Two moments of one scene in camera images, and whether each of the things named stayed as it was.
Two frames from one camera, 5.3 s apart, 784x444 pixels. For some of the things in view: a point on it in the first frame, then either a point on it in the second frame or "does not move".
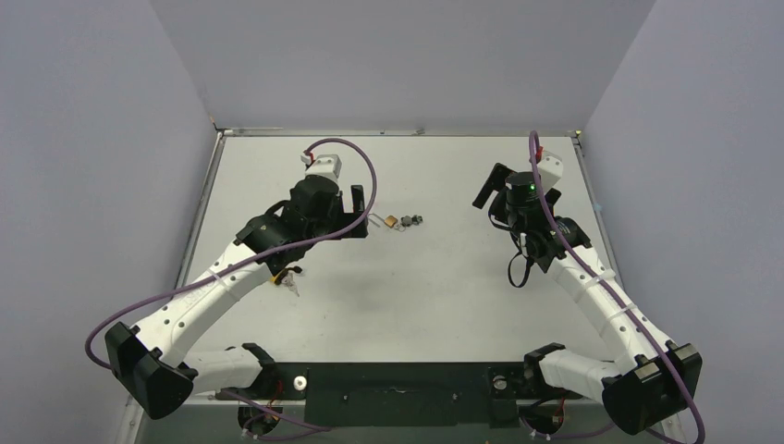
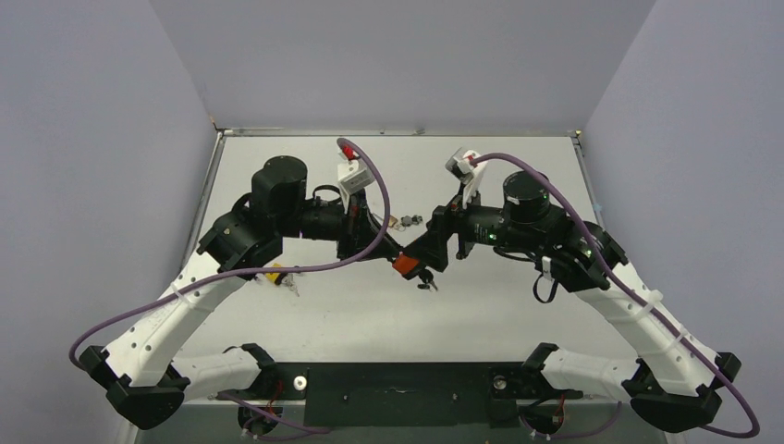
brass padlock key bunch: (405, 221) does not move
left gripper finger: (357, 231) to (378, 252)
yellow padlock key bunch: (288, 280) does not move
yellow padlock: (280, 276) does not move
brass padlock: (390, 221) does not move
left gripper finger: (358, 198) to (388, 246)
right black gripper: (495, 191) to (446, 229)
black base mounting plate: (399, 394) does not move
